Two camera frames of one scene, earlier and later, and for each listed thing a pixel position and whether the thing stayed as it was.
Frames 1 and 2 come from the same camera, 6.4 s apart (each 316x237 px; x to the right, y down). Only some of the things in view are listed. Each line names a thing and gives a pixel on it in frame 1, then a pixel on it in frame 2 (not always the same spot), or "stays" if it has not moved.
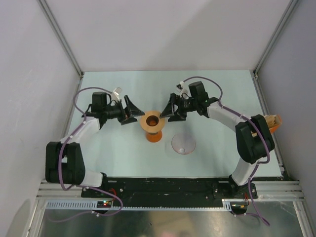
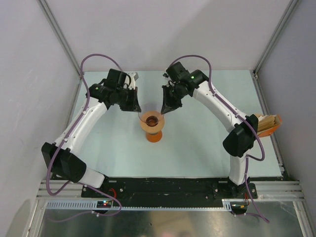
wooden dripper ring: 151,122 stays
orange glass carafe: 154,138 stays
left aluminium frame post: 59,32 stays
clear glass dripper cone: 183,144 to 151,118
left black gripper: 132,111 to 134,105
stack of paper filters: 273,120 stays
